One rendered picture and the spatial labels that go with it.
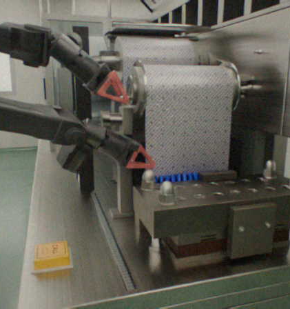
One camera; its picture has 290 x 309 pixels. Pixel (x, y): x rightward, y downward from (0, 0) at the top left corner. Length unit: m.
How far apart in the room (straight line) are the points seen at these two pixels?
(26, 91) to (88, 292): 5.81
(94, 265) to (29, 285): 0.13
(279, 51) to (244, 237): 0.45
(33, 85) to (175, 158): 5.59
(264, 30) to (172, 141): 0.37
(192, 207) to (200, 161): 0.23
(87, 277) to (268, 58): 0.67
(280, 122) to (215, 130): 0.16
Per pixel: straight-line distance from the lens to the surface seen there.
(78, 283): 0.66
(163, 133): 0.80
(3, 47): 0.80
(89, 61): 0.77
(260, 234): 0.74
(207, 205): 0.67
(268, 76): 0.90
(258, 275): 0.73
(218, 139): 0.87
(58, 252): 0.72
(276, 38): 0.90
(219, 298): 0.71
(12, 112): 0.63
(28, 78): 6.32
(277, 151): 1.16
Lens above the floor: 1.27
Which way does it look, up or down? 13 degrees down
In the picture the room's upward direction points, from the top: straight up
